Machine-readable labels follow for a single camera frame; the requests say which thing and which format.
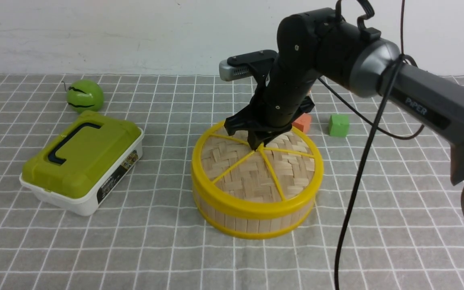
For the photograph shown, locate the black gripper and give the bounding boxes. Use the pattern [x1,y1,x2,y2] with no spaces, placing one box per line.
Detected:
[224,52,320,151]

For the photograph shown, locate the woven bamboo lid yellow rim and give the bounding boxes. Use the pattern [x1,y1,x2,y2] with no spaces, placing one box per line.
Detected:
[192,122,324,219]

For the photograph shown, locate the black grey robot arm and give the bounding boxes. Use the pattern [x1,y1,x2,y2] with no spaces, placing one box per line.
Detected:
[220,1,464,214]

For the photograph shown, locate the bamboo steamer basket yellow rims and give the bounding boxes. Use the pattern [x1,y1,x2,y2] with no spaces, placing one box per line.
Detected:
[192,178,321,239]

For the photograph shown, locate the orange cube block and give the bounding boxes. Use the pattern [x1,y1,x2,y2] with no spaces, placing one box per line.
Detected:
[292,113,312,134]

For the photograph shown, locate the green cube block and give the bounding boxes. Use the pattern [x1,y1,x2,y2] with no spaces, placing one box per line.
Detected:
[328,114,350,138]

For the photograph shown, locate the green toy melon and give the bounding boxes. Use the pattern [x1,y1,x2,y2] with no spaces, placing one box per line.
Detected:
[62,79,104,114]

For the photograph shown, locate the grey checked tablecloth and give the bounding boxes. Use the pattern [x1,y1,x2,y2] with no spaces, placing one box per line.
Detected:
[0,74,464,290]

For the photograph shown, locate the green lidded white box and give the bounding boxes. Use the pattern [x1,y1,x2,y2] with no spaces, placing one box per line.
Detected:
[19,111,144,216]

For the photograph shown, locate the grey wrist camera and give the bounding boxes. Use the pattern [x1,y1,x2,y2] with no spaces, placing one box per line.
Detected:
[219,50,278,83]

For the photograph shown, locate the black cable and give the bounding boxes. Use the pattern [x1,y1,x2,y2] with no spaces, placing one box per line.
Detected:
[317,0,425,290]

